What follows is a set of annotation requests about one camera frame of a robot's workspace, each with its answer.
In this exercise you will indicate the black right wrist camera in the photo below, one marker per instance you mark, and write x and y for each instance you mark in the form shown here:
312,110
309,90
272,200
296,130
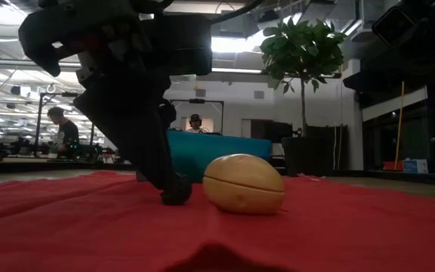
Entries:
393,24

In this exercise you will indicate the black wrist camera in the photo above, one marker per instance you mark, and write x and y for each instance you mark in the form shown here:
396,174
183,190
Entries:
393,24
179,45

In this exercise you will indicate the black plant pot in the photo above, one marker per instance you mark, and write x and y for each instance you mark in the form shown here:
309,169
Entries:
300,155

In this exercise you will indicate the tan toy potato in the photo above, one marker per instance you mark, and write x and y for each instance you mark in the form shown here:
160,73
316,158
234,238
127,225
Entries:
244,185

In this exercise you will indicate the blue plastic tupperware container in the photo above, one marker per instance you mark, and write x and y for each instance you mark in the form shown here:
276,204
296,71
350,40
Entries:
217,151

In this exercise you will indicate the person with headphones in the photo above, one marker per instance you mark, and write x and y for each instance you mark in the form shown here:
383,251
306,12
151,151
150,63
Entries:
195,122

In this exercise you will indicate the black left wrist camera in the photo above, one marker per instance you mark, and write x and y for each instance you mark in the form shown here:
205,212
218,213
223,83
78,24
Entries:
179,45

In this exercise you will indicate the dark cabinet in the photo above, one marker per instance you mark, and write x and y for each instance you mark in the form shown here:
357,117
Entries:
274,132

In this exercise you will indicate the blue and white box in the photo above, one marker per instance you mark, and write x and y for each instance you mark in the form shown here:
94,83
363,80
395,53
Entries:
415,166

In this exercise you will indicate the black doorway shaped stand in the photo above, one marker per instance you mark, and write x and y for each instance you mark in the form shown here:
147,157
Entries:
196,101

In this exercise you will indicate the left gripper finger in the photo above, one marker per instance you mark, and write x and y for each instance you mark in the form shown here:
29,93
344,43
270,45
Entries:
167,113
134,140

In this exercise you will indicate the black rig frame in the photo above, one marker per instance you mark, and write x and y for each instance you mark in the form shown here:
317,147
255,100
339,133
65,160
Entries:
39,124

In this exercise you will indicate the long ceiling light strip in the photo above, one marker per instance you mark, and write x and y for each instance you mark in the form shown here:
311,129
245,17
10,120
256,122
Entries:
236,70

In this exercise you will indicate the dark toy blackberry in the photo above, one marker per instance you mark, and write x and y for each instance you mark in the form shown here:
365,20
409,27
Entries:
178,194

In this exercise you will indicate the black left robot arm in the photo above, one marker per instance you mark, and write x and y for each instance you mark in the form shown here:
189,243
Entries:
100,3

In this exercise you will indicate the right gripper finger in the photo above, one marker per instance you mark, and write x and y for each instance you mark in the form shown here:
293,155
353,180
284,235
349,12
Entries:
364,81
368,100

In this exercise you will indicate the red cloth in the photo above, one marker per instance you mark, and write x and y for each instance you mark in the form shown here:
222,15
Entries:
89,234

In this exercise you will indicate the red bin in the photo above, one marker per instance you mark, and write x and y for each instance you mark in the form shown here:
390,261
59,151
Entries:
393,166

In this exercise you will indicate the green artificial plant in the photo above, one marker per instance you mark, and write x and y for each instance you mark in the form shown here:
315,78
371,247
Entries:
300,49

